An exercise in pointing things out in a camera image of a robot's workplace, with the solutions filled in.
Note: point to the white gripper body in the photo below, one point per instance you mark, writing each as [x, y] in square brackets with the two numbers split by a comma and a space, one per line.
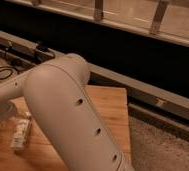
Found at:
[7, 110]

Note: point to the white plastic bottle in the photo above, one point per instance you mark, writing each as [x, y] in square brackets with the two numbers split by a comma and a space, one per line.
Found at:
[21, 133]

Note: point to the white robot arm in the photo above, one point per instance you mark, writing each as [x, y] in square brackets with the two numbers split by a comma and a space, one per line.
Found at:
[54, 92]

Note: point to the wooden cutting board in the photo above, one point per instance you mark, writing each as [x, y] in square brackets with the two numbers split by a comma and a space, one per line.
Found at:
[39, 155]

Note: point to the black clamp on rail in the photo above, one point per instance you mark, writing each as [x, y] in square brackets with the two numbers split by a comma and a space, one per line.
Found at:
[44, 51]

